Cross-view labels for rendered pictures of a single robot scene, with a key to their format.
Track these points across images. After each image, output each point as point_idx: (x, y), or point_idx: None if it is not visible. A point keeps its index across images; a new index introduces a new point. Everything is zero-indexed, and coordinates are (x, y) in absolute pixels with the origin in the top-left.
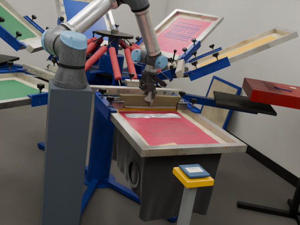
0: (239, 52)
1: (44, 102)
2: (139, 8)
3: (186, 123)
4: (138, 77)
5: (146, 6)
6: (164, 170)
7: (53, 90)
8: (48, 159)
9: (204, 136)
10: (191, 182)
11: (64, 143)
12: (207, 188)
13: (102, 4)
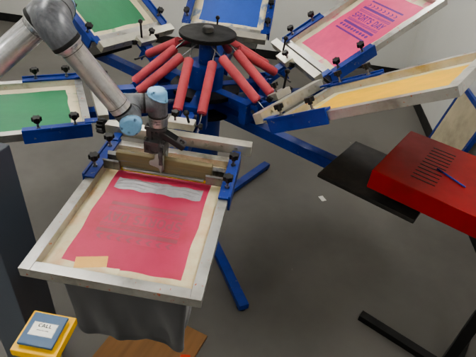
0: (384, 92)
1: (43, 139)
2: (53, 49)
3: (188, 215)
4: (234, 103)
5: (62, 46)
6: (91, 289)
7: None
8: None
9: (176, 253)
10: (15, 351)
11: None
12: (173, 324)
13: (16, 35)
